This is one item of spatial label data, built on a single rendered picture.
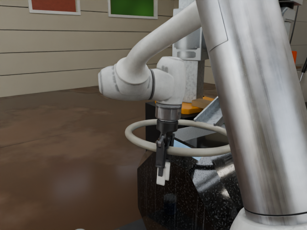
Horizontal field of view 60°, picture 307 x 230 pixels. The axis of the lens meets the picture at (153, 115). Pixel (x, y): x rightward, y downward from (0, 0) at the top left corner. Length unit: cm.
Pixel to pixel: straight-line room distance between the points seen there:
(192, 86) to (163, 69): 148
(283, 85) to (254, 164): 10
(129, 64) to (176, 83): 18
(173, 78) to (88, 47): 684
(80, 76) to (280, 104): 734
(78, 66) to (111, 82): 675
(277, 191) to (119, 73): 57
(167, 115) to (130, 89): 16
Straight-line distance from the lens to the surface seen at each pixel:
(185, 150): 94
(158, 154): 91
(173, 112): 88
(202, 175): 125
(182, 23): 68
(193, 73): 231
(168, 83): 85
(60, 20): 738
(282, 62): 34
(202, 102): 219
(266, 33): 34
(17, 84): 714
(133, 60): 74
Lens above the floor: 134
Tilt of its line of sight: 16 degrees down
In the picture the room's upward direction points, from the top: straight up
